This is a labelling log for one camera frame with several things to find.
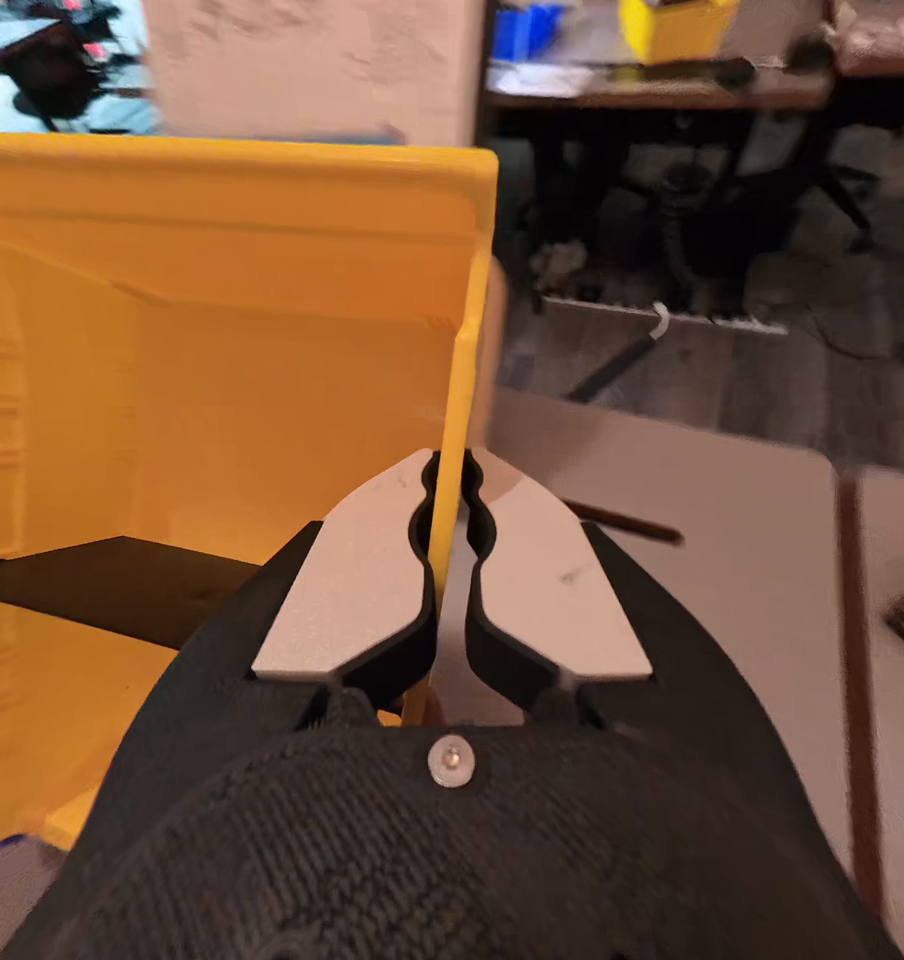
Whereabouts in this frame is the black office chair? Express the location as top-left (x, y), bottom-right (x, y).
top-left (647, 150), bottom-right (876, 260)

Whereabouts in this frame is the white power strip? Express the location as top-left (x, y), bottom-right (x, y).
top-left (539, 294), bottom-right (790, 336)

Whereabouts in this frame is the blue storage bin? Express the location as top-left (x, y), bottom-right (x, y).
top-left (491, 3), bottom-right (567, 63)

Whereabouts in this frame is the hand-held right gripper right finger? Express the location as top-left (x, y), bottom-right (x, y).
top-left (464, 447), bottom-right (655, 708)

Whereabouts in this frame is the yellow storage bin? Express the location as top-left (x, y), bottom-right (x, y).
top-left (0, 131), bottom-right (501, 856)
top-left (619, 0), bottom-right (739, 67)

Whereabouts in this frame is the black cable with white end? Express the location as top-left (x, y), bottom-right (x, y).
top-left (568, 302), bottom-right (672, 404)

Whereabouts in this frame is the wooden table with black legs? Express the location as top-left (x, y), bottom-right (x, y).
top-left (482, 63), bottom-right (835, 316)

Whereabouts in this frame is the grey desk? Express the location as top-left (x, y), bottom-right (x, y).
top-left (0, 386), bottom-right (904, 960)

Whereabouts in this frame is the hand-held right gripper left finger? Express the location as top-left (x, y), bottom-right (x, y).
top-left (251, 448), bottom-right (438, 708)

